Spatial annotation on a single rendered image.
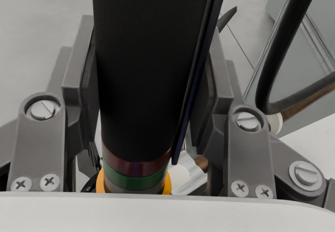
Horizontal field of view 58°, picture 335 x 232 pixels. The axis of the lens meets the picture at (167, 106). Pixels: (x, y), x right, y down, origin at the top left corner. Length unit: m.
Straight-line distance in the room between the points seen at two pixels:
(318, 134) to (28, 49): 2.42
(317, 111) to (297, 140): 0.70
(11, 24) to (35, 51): 0.45
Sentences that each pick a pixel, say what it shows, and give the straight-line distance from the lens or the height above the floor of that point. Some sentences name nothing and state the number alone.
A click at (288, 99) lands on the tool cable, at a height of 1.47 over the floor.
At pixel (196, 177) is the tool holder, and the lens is 0.22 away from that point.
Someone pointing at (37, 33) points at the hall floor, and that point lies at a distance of 2.90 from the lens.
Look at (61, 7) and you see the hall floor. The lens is 3.23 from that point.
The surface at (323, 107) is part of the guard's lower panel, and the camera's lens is 1.29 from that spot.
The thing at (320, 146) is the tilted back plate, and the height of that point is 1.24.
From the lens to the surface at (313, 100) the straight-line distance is 0.32.
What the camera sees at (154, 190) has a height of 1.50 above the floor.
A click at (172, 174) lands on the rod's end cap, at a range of 0.21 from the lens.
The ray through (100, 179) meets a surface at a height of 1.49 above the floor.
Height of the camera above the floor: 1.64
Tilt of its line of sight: 48 degrees down
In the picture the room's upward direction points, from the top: 10 degrees clockwise
